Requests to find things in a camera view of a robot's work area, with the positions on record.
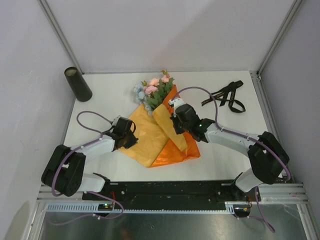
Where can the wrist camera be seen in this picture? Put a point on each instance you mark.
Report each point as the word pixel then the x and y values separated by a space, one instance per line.
pixel 175 103
pixel 115 120

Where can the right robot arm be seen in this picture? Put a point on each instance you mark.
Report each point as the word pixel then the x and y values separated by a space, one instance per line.
pixel 266 155

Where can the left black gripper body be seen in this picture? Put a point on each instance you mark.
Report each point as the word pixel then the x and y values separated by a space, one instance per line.
pixel 128 135

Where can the black ribbon gold lettering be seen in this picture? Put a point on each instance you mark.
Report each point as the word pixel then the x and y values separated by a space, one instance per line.
pixel 227 94

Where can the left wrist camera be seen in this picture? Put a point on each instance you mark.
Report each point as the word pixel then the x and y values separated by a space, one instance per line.
pixel 115 120

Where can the grey slotted cable duct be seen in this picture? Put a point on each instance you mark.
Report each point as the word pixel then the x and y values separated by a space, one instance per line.
pixel 102 208

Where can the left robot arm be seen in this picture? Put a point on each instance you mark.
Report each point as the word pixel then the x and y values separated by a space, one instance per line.
pixel 64 172

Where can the right aluminium frame post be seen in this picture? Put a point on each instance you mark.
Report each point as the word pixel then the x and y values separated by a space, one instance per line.
pixel 283 29

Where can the artificial flower bunch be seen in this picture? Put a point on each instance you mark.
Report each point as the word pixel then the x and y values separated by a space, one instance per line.
pixel 154 92

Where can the orange wrapping paper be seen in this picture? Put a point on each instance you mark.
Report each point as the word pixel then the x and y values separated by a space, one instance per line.
pixel 154 147

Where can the black cylindrical vase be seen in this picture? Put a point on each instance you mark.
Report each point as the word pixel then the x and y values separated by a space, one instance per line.
pixel 78 84

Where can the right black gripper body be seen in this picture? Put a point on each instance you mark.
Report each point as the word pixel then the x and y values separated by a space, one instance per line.
pixel 180 127

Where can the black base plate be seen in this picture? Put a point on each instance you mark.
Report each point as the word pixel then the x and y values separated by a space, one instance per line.
pixel 174 193

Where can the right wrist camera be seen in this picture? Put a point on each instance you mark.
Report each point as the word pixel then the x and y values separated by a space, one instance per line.
pixel 175 103

